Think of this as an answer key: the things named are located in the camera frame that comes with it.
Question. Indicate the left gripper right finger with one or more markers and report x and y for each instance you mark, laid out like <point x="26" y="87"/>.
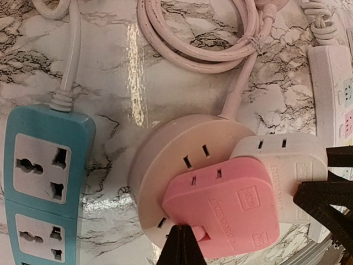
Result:
<point x="190" y="253"/>

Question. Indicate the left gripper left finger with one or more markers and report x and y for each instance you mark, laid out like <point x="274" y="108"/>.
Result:
<point x="170" y="254"/>

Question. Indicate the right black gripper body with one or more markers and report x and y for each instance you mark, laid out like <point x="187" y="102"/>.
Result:
<point x="330" y="203"/>

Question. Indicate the white adapter plug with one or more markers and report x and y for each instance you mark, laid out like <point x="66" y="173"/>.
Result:
<point x="290" y="159"/>

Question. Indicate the pink adapter plug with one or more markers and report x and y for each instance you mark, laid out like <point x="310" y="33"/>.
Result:
<point x="230" y="207"/>

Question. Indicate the round pink socket base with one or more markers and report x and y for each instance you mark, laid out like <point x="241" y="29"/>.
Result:
<point x="184" y="144"/>

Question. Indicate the long white power strip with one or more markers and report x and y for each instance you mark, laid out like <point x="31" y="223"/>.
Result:
<point x="331" y="74"/>

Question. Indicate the teal power strip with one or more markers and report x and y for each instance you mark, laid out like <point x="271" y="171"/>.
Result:
<point x="45" y="158"/>

